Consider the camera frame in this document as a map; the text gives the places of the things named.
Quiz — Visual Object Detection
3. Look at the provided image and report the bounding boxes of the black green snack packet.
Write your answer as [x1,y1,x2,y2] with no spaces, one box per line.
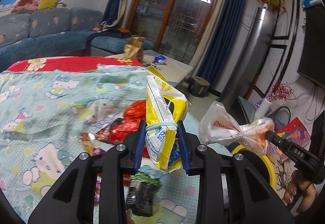
[125,172,161,217]

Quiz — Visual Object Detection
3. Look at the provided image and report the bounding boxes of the purple candy wrapper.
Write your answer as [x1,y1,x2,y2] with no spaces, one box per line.
[79,118,124,156]

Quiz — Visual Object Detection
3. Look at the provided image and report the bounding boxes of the white plastic bag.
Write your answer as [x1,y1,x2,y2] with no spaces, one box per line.
[198,101,274,155]

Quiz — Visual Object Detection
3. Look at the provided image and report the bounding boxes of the red plastic bag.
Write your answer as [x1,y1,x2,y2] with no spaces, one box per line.
[108,100,146,145]

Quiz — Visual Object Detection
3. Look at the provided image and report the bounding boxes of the yellow white snack bag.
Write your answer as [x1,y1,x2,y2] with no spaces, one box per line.
[145,66,190,172]

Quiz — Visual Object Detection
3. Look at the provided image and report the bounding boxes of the person's right hand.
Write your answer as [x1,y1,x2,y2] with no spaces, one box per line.
[284,170,317,217]

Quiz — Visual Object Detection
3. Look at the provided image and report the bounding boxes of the colourful portrait painting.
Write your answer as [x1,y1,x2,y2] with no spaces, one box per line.
[273,116,312,192]

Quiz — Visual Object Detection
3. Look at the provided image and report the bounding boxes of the white ribbed vase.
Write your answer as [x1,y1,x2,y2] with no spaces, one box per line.
[255,98,272,119]

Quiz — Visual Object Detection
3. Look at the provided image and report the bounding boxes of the red berry branches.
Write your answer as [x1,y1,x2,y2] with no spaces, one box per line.
[268,81,294,102]

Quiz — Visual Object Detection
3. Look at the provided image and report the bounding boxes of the silver tower air conditioner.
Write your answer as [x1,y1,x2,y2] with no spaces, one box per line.
[219,7,275,110]

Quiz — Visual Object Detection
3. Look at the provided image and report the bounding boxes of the Hello Kitty blanket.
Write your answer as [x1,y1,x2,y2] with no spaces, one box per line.
[0,65,229,224]

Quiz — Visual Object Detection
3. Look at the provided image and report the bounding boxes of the blue stool box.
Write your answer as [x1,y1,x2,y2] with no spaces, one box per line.
[187,76,210,97]

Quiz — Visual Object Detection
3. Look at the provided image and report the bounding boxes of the blue right curtain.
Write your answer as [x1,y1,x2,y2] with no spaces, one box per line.
[196,0,246,89]

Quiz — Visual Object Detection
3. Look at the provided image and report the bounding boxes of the low coffee table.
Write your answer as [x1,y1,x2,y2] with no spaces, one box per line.
[105,49,194,89]

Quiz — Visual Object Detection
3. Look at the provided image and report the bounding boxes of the red quilt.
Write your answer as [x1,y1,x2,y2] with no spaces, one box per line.
[7,56,143,72]

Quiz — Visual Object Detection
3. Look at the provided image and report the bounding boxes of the blue wrapper on table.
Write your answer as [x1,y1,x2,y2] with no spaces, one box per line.
[153,55,167,64]

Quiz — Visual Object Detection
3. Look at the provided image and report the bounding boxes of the brown paper bag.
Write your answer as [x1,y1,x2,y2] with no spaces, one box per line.
[124,35,145,62]

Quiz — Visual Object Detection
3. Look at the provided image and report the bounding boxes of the blue patterned sofa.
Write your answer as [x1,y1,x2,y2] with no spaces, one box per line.
[0,7,154,72]

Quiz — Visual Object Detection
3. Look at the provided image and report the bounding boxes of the wooden glass sliding door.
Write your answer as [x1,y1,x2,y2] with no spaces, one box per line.
[127,0,217,64]

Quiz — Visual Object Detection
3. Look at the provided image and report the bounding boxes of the yellow cushion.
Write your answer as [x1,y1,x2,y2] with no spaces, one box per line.
[37,0,58,10]

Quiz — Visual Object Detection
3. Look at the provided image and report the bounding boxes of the wall television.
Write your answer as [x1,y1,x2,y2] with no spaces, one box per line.
[297,5,325,89]

